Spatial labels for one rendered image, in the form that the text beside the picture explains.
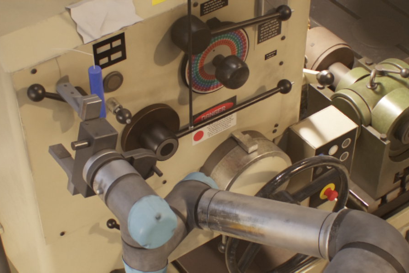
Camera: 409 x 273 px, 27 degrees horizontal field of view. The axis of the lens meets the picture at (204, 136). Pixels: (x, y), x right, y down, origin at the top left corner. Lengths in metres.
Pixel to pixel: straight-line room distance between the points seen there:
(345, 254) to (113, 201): 0.39
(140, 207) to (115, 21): 0.48
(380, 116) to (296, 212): 1.10
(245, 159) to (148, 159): 0.60
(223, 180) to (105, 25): 0.55
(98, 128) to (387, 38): 1.88
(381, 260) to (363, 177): 1.33
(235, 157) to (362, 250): 0.85
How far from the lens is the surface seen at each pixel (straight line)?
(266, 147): 2.08
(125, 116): 1.74
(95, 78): 1.63
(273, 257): 2.89
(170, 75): 1.84
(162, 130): 1.85
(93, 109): 1.46
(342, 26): 3.21
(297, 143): 2.23
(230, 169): 2.04
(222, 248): 2.33
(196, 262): 2.86
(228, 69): 1.82
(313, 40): 2.63
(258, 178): 2.06
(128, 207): 1.36
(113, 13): 1.70
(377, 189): 2.54
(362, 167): 2.54
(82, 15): 1.68
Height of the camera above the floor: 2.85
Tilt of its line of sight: 43 degrees down
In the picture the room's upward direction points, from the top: straight up
